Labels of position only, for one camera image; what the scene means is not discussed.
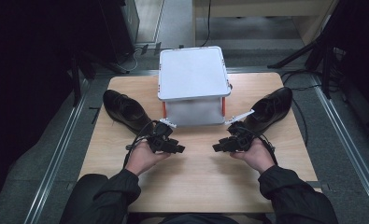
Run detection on person's dark lap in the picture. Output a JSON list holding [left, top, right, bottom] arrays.
[[159, 213, 240, 224]]

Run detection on black floor cable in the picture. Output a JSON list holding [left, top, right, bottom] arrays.
[[280, 68, 325, 147]]

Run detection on black hanging cable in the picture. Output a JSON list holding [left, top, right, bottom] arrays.
[[199, 0, 212, 48]]

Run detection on person's left hand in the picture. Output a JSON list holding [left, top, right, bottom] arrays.
[[125, 140, 173, 177]]

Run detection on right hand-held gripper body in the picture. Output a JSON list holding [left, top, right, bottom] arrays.
[[224, 109, 257, 153]]

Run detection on metal floor rail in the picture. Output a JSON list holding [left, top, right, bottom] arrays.
[[22, 78, 92, 224], [309, 74, 369, 216]]

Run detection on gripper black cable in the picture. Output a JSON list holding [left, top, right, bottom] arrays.
[[243, 125, 279, 166], [122, 119, 159, 170]]

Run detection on white floor cable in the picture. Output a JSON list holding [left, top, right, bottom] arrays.
[[121, 46, 143, 72]]

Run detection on black tripod stand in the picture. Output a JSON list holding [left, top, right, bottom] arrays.
[[266, 18, 342, 101]]

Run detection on dark cabinet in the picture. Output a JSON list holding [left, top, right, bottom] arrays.
[[96, 0, 141, 64]]

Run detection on black stand legs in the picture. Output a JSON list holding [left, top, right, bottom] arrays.
[[69, 49, 131, 107]]

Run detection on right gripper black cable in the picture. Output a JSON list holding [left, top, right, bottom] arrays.
[[243, 125, 279, 166]]

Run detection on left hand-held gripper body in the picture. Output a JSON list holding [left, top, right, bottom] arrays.
[[146, 118, 180, 154]]

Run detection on black leather shoe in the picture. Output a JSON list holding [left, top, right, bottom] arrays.
[[243, 86, 294, 135], [102, 89, 154, 136]]

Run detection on light wooden cabinet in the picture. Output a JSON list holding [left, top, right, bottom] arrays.
[[192, 0, 340, 46]]

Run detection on person's right hand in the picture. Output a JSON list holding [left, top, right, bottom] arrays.
[[229, 137, 277, 175]]

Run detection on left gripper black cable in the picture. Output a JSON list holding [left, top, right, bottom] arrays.
[[122, 119, 159, 170]]

